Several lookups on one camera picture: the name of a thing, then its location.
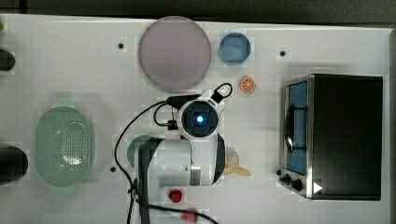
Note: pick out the blue cup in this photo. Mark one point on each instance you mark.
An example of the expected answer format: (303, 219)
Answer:
(234, 48)

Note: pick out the silver toaster oven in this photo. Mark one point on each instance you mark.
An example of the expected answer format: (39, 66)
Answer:
(332, 128)

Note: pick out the red strawberry toy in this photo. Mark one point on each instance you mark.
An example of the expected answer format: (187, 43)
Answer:
(175, 195)

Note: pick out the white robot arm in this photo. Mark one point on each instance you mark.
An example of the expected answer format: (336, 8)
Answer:
(197, 158)

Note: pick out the pink strawberry toy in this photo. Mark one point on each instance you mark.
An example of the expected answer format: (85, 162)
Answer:
(190, 215)

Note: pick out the green mug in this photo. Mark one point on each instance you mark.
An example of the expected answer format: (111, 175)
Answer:
(134, 146)

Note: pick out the orange slice toy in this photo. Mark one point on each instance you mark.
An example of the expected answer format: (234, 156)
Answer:
(247, 84)

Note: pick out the grey round plate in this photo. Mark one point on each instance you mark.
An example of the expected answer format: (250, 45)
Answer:
(174, 53)

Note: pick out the peeled banana toy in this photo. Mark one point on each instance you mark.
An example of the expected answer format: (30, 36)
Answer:
(232, 164)

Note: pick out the green oval strainer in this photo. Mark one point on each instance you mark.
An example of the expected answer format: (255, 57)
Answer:
(63, 146)

